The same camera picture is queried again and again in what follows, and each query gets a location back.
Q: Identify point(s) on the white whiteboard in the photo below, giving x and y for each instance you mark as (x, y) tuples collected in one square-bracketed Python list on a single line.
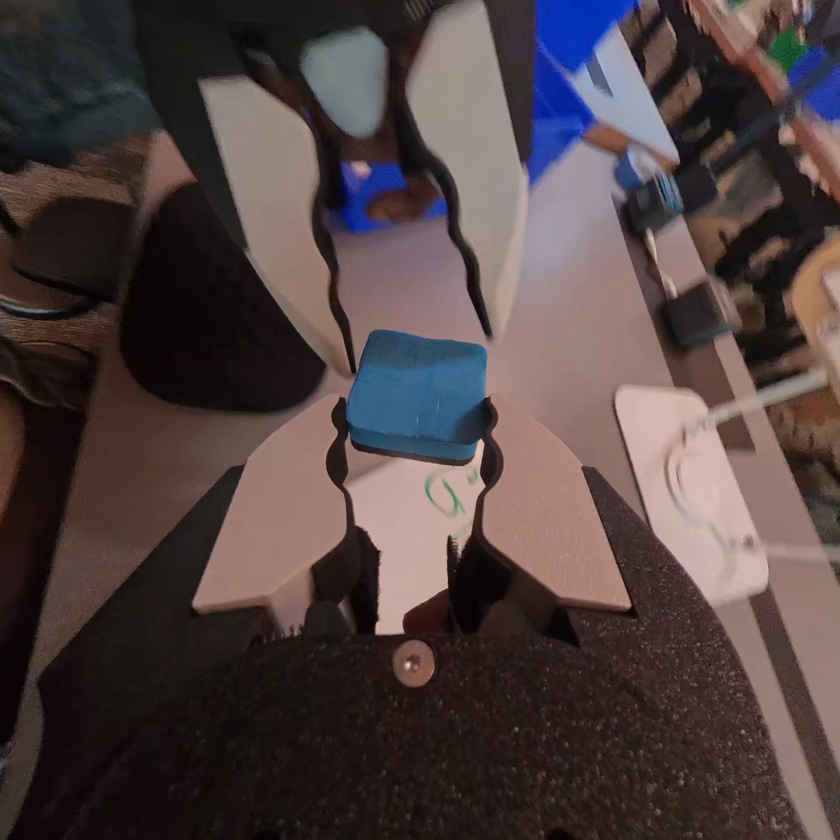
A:
[(407, 525)]

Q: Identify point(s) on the person's grey jacket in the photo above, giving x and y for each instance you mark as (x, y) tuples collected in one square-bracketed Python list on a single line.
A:
[(65, 65)]

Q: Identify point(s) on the white metal desk stand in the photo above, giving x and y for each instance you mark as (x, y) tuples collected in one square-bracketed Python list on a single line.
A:
[(695, 499)]

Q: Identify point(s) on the person's left hand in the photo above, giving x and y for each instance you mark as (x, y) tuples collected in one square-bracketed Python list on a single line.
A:
[(407, 200)]

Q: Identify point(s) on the dark battery charger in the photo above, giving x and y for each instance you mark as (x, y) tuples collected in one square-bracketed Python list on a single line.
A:
[(653, 200)]

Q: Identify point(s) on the small blue plastic bin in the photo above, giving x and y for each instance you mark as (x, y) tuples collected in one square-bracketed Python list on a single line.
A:
[(817, 85)]

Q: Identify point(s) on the green plastic bin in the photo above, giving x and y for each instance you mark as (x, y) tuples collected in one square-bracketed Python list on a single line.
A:
[(786, 46)]

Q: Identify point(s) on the person's striped shirt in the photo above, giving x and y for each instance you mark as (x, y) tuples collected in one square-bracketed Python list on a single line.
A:
[(59, 262)]

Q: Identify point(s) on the grey box device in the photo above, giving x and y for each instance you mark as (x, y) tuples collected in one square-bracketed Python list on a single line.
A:
[(699, 315)]

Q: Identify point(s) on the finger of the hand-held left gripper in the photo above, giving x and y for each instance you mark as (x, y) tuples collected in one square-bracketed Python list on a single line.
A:
[(479, 131), (275, 197)]

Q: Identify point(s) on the blue whiteboard eraser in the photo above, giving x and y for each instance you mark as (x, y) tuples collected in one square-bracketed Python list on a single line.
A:
[(417, 387)]

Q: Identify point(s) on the blue tape roll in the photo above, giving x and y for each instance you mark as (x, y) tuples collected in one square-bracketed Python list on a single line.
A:
[(633, 172)]

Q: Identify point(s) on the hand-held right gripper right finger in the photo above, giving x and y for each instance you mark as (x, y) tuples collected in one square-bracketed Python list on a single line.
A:
[(558, 538)]

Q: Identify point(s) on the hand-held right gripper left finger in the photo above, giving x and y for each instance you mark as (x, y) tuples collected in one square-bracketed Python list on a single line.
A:
[(282, 525)]

